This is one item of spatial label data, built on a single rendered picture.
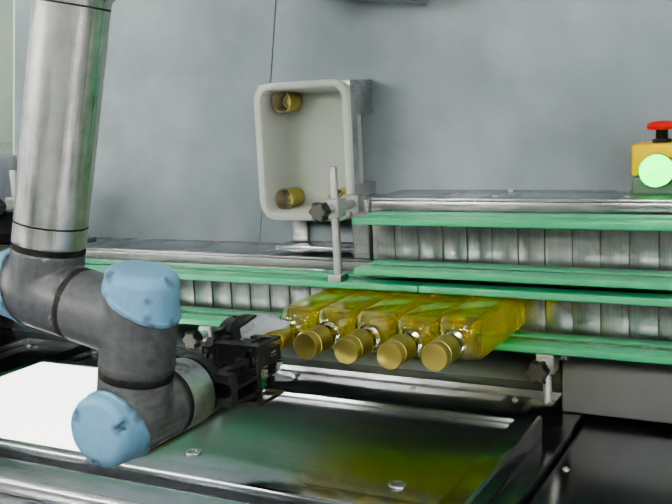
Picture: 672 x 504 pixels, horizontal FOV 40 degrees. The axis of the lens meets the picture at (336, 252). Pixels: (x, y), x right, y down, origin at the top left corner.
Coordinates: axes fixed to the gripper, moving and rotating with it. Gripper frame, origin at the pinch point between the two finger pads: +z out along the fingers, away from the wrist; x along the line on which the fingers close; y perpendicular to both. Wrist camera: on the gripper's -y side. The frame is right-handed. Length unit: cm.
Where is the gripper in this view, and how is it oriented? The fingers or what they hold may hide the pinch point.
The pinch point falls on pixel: (269, 341)
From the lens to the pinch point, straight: 121.8
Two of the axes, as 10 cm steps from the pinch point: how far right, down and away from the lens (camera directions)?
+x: -0.5, -9.9, -1.6
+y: 8.9, 0.3, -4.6
